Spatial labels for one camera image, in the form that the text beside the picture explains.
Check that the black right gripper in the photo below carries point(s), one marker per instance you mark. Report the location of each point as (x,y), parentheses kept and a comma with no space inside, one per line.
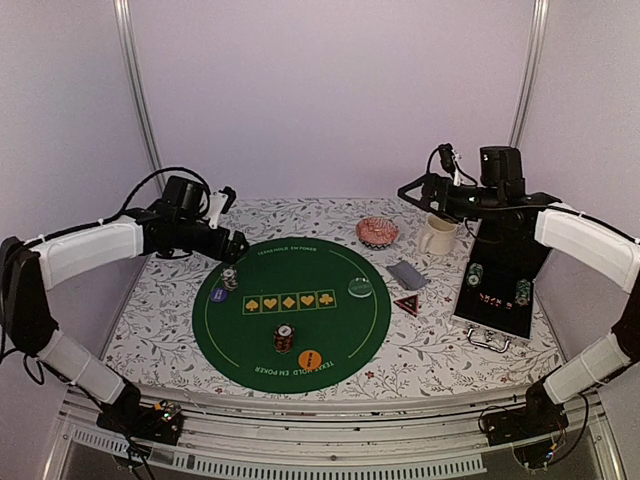
(433,182)

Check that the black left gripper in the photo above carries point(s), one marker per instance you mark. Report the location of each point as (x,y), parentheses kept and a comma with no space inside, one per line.
(218,250)

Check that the white chip stack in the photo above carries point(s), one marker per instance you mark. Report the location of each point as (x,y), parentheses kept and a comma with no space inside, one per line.
(229,278)

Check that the blue round blind button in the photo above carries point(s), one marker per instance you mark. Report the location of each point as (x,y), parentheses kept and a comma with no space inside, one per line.
(218,295)

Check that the clear green dealer button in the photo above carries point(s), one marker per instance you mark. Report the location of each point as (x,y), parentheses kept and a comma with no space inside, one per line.
(360,287)

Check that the red chip stack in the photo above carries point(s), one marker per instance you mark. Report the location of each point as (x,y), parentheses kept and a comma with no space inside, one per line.
(284,338)

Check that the orange round blind button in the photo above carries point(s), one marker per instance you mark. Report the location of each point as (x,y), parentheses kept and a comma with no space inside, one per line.
(310,360)

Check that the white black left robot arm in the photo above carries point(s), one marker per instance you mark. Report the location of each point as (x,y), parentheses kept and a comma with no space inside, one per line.
(182,221)

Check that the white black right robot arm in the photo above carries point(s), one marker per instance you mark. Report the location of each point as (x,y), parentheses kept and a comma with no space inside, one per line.
(503,198)

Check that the cream ceramic mug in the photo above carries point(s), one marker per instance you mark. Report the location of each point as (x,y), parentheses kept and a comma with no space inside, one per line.
(437,236)

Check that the red patterned small bowl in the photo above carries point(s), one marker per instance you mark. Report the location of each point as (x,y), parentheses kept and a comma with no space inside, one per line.
(377,233)

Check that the aluminium poker chip case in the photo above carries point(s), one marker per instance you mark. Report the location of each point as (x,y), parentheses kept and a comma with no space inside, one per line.
(485,306)

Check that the green chip stack in case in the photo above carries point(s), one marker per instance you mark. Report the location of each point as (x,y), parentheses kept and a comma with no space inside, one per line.
(523,292)

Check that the red black triangle token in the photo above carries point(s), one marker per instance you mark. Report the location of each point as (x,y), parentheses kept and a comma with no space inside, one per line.
(409,304)

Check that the round green poker mat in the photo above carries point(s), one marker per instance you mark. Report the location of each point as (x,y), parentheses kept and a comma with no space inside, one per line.
(297,281)

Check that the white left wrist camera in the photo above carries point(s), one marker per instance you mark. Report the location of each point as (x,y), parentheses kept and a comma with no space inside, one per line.
(219,203)

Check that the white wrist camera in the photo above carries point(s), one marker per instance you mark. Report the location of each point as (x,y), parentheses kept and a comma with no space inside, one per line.
(219,203)
(449,162)

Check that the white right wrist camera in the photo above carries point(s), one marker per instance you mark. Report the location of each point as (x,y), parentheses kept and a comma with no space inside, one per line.
(449,162)

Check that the right aluminium frame post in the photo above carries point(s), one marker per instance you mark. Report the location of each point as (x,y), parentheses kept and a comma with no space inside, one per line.
(531,66)

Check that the aluminium frame post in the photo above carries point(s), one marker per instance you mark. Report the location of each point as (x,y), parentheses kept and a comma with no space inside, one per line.
(531,66)
(124,25)

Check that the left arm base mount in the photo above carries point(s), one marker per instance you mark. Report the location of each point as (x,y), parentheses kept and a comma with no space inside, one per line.
(161,423)

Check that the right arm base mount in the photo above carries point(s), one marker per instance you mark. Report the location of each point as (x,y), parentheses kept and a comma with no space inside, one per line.
(502,425)

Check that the aluminium front rail frame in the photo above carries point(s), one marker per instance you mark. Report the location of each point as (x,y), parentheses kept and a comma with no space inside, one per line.
(236,437)

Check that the left aluminium frame post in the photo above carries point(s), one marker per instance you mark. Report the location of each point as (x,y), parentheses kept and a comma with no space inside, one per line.
(124,25)

